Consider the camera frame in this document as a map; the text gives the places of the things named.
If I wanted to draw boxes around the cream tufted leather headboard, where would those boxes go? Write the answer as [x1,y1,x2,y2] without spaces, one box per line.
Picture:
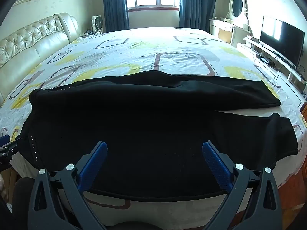
[0,13,80,106]

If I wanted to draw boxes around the white television stand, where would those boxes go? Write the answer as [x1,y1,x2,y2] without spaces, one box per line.
[236,35,307,107]

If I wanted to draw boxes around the bed with patterned sheet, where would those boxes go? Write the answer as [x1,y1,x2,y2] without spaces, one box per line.
[0,26,307,221]

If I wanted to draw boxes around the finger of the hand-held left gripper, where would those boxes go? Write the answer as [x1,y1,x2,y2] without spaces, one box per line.
[0,135,22,172]

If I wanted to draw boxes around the black set-top box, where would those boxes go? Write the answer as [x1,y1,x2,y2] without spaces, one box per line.
[258,56,275,66]

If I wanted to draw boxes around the person's leg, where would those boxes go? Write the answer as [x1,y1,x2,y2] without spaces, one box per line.
[112,220,152,230]
[12,177,36,222]

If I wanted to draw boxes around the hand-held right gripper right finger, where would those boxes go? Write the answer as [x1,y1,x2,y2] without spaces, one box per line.
[202,141,284,230]

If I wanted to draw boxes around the black flat television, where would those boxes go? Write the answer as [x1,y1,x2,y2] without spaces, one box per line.
[260,16,305,68]

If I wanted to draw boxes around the white box fan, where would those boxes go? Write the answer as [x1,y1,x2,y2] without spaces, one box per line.
[92,15,104,34]

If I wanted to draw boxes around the black pants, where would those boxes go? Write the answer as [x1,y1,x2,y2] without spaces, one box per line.
[20,71,299,203]

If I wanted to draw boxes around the person's left leg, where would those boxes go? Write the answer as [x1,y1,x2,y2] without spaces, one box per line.
[12,177,36,222]

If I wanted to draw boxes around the white oval vanity mirror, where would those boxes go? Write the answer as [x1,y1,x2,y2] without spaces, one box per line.
[229,0,249,21]

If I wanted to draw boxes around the white dressing table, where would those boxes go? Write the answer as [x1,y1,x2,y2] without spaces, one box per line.
[209,17,252,46]

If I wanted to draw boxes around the black cable by fan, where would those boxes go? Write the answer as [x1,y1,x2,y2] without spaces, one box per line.
[80,29,97,39]

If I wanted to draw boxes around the person's right leg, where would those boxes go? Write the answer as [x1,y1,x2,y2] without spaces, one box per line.
[112,220,152,230]

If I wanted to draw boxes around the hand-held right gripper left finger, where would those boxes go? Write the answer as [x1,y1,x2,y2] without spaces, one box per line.
[27,141,108,230]

